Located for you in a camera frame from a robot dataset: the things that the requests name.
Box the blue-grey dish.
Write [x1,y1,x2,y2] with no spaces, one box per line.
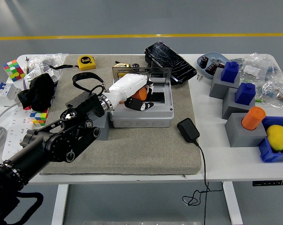
[197,52,231,79]

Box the colourful puzzle cube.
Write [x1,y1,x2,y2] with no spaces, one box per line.
[30,108,50,127]
[2,59,25,83]

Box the yellow square tape measure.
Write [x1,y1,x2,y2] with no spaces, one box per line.
[49,55,97,71]

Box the black adapter cord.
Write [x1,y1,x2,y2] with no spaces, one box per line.
[182,139,224,225]

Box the blue plastic bin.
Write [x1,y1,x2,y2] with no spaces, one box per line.
[258,116,283,163]

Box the transparent hinged box lid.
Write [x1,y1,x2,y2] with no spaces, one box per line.
[112,66,172,86]

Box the white table leg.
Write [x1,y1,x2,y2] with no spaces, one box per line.
[51,184,69,225]
[222,181,243,225]

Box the clear plastic bag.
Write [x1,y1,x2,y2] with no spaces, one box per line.
[26,53,69,71]

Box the small metal part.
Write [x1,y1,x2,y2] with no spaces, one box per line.
[211,58,226,68]

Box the grey electrical junction box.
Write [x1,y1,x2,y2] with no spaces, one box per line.
[110,81,175,128]

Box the small white plastic module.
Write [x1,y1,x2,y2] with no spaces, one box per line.
[49,67,62,83]

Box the white printed packet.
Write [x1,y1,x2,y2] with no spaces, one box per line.
[23,64,62,90]

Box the grey-brown fabric mat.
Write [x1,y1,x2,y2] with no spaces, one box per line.
[39,54,202,176]

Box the grey block with round hole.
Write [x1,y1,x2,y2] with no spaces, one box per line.
[94,112,110,141]

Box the grey holder block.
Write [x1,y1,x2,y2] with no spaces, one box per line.
[224,112,268,148]
[222,87,257,120]
[209,67,241,99]

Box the white circuit breaker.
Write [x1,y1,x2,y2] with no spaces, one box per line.
[0,82,21,107]

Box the white power strip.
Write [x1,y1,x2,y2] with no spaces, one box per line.
[1,107,47,162]

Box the orange cylinder battery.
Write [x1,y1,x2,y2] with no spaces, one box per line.
[133,86,148,101]
[241,106,266,131]

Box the black table control panel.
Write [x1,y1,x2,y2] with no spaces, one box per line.
[252,180,283,187]

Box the dark red capacitor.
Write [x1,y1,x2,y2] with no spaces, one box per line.
[205,62,218,75]

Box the clear bag of small parts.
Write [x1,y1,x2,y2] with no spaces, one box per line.
[255,79,283,113]
[230,52,279,83]

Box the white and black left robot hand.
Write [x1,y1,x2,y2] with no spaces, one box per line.
[107,73,155,111]

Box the blue plastic block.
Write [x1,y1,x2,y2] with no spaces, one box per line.
[220,61,240,83]
[234,82,256,105]

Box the black power adapter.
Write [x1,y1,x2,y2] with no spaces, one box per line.
[176,118,200,144]

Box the black cloth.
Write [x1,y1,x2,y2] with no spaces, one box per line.
[17,73,55,112]

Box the yellow lemon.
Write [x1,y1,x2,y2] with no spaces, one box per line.
[266,125,283,151]

